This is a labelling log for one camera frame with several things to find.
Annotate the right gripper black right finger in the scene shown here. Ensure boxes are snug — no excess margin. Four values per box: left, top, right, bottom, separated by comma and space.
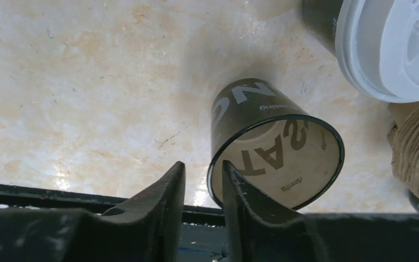
223, 160, 419, 261

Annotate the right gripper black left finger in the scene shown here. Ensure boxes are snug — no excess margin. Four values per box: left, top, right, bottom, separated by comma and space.
0, 162, 185, 261

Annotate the dark coffee cup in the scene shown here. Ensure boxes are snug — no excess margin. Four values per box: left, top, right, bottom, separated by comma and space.
301, 0, 344, 56
207, 78, 345, 210

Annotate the brown pulp cup carrier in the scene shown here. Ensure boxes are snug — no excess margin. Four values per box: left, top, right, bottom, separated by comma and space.
387, 102, 419, 198

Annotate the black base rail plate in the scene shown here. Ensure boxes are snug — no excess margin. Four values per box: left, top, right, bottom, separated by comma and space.
0, 184, 229, 261

